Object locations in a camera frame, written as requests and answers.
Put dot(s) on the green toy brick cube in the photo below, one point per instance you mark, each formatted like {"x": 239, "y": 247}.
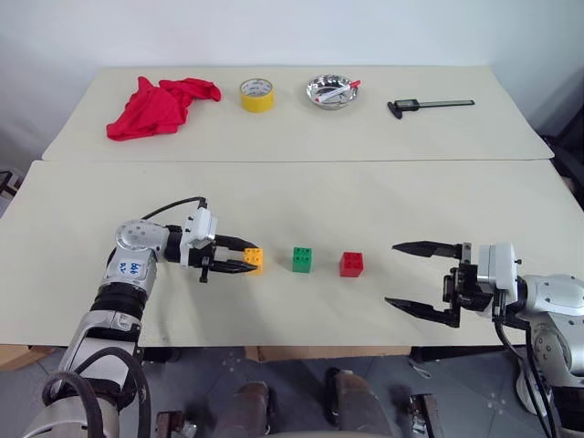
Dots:
{"x": 302, "y": 260}

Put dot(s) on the white marker with red cap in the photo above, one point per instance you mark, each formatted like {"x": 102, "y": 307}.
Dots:
{"x": 340, "y": 91}

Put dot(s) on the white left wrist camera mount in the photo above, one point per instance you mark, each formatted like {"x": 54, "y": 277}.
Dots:
{"x": 201, "y": 226}

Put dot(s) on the dark brown rounded shape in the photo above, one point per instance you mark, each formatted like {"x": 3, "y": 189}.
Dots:
{"x": 356, "y": 406}
{"x": 251, "y": 410}

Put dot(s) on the black digital caliper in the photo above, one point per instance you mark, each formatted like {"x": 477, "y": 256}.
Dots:
{"x": 406, "y": 105}

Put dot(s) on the red toy brick cube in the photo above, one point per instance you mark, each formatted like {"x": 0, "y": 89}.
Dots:
{"x": 351, "y": 264}

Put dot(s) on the red cloth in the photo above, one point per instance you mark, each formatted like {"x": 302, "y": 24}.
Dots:
{"x": 150, "y": 111}

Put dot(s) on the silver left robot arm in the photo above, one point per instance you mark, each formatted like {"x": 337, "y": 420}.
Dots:
{"x": 130, "y": 274}

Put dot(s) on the yellow tape roll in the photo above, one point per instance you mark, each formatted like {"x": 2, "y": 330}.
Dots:
{"x": 257, "y": 102}

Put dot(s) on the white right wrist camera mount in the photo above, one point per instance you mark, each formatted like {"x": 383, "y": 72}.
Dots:
{"x": 499, "y": 267}

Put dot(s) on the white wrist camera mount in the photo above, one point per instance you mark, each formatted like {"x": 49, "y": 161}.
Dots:
{"x": 201, "y": 226}
{"x": 499, "y": 267}

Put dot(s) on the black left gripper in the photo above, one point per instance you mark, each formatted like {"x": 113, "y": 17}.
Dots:
{"x": 205, "y": 259}

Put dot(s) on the yellow toy brick cube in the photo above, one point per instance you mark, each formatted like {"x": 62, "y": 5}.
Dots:
{"x": 254, "y": 256}

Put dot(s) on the brown cardboard box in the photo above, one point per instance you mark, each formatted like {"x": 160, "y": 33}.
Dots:
{"x": 23, "y": 356}
{"x": 328, "y": 352}

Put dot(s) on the shiny steel bowl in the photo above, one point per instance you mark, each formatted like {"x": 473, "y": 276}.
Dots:
{"x": 319, "y": 89}

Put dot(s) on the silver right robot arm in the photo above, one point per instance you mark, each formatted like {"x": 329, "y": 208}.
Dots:
{"x": 554, "y": 296}

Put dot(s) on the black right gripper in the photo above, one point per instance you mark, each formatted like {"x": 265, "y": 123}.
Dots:
{"x": 465, "y": 289}

